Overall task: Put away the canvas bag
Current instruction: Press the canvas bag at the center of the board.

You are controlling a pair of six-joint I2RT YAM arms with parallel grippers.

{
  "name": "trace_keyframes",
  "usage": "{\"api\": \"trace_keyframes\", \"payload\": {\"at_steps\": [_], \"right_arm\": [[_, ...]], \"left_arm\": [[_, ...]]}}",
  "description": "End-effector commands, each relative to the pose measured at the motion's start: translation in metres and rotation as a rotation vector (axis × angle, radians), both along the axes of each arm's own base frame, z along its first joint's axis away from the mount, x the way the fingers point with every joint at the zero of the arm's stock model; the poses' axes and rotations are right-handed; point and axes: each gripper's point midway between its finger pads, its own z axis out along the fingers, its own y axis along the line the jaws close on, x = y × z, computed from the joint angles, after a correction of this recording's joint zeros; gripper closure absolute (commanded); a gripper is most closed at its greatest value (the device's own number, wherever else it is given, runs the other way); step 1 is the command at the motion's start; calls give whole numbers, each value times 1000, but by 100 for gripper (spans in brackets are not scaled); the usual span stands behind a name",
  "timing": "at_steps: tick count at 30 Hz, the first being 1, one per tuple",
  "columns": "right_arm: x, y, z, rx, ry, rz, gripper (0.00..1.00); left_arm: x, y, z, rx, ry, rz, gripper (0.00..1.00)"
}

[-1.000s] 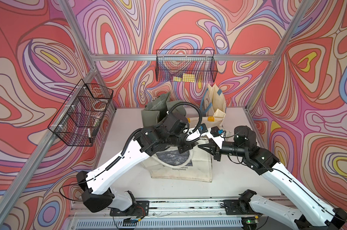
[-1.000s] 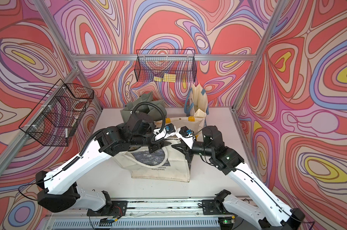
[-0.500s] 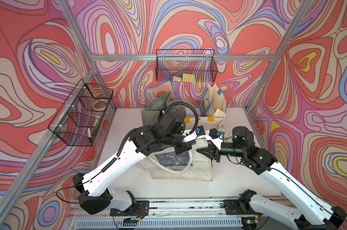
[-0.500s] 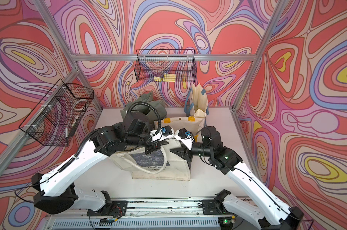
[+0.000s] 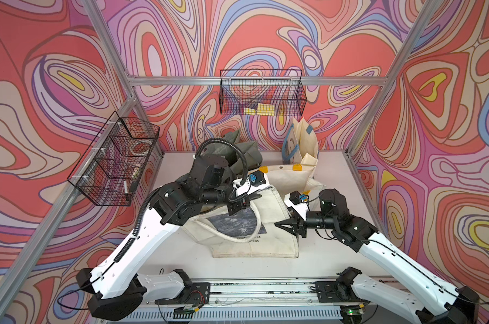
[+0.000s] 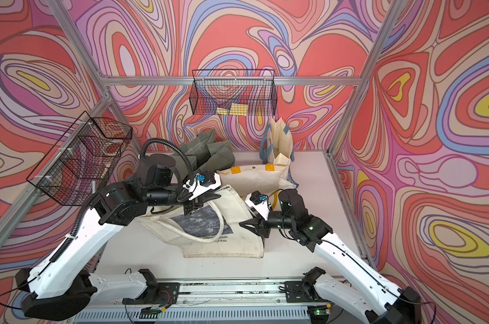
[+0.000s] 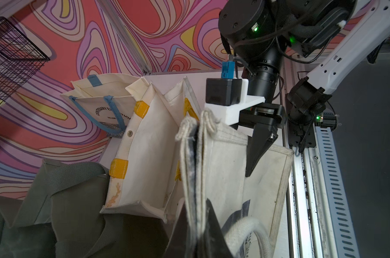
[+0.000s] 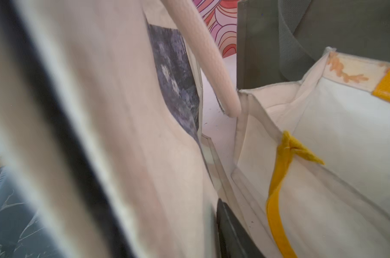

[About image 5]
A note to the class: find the black wire basket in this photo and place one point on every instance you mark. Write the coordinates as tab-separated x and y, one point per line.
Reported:
109	172
241	88

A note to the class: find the beige bag blue handles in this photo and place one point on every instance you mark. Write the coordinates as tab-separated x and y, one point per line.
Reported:
300	145

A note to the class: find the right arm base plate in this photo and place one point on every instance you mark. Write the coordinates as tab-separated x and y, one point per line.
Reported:
334	292

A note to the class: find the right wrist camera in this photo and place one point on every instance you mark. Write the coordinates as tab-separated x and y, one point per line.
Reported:
297	204

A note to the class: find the yellow sticky notes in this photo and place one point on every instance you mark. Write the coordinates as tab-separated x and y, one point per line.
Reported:
261	109

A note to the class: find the cream canvas tote bag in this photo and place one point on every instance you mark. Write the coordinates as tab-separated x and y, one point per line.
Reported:
250	233

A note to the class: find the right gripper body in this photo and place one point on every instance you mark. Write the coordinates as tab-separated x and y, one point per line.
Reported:
302	227

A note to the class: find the white bag yellow handles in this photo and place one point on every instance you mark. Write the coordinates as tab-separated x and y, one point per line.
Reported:
290	178

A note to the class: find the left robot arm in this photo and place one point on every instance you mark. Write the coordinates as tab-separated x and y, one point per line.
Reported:
219	176

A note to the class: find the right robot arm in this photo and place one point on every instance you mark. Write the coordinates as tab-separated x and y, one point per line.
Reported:
427	298

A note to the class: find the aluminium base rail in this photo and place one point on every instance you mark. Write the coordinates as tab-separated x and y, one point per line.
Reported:
243	300

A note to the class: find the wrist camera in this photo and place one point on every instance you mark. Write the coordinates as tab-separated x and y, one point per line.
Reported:
255	182
297	204

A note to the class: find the black wire basket left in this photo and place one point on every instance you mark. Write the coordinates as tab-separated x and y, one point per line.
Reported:
109	172

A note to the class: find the black wire basket back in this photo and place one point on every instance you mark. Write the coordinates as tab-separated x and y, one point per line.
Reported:
241	88

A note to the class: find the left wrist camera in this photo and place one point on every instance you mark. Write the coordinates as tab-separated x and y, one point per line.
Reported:
255	182

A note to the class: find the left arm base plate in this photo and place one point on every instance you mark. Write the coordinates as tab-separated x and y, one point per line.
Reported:
196	294

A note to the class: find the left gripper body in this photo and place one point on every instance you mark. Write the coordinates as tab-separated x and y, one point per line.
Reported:
236	206

